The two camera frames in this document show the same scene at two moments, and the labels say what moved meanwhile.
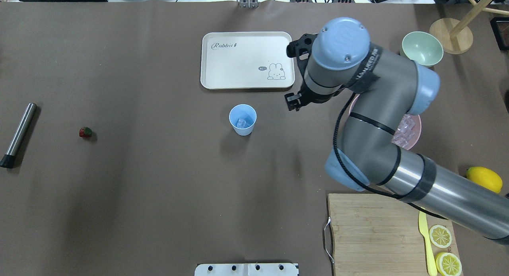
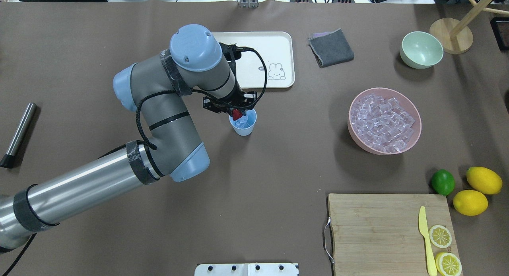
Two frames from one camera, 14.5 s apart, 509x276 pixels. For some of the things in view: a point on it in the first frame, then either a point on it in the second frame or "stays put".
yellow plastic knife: x=422 y=224 stays put
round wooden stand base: x=454 y=37 stays put
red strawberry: x=85 y=132 -> x=236 y=114
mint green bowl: x=424 y=47 stays put
